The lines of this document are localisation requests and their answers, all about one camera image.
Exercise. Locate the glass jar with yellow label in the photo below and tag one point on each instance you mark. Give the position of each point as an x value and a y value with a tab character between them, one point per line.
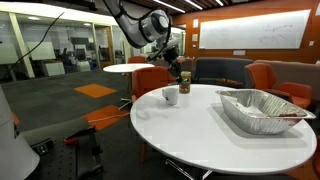
185	83

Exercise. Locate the small red item in tray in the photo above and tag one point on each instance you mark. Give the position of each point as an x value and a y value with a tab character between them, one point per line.
288	115

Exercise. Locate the wall whiteboard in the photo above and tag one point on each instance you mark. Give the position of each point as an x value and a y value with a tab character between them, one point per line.
253	30

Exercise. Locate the orange chair with wooden legs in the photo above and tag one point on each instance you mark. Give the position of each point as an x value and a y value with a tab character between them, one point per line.
151	81

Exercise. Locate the white wall notice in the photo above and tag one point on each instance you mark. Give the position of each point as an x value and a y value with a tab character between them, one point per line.
195	23
194	37

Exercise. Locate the white wall switch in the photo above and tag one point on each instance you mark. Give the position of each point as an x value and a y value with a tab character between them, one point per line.
311	43

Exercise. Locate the black power outlet box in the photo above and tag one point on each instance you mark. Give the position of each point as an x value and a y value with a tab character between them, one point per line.
43	147

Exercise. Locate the aluminium foil tray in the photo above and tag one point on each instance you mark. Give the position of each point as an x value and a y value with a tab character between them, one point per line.
263	120

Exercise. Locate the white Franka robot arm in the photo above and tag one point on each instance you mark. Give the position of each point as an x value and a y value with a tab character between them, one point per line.
136	28

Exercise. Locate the small round white table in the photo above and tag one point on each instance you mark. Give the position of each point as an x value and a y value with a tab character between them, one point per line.
126	68

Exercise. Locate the red chair edge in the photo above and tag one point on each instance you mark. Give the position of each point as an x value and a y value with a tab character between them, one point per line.
316	160

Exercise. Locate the orange chair backrest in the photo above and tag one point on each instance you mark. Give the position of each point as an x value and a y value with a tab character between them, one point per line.
136	59

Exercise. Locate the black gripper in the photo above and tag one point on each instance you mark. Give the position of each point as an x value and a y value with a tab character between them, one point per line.
173	60

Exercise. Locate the white cone shaped cover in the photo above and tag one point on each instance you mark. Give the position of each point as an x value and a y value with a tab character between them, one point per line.
13	146

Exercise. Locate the white mug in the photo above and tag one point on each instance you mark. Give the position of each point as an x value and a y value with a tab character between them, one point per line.
170	96

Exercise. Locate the wooden door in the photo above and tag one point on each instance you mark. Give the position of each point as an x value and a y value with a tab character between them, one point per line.
104	46

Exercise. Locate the white wall plate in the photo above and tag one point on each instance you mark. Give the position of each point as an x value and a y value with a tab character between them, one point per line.
239	52

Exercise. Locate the metal table base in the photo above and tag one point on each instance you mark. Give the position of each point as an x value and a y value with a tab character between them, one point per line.
186	170

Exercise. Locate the beige sofa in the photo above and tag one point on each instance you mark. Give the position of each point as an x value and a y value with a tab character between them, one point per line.
293	71

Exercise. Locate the black breadboard cart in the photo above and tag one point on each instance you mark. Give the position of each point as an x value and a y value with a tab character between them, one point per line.
66	156

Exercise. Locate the grey sofa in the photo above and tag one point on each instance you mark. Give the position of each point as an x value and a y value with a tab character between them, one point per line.
220	70

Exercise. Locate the orange armchair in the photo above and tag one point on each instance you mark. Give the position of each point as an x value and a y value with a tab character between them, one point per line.
266	78

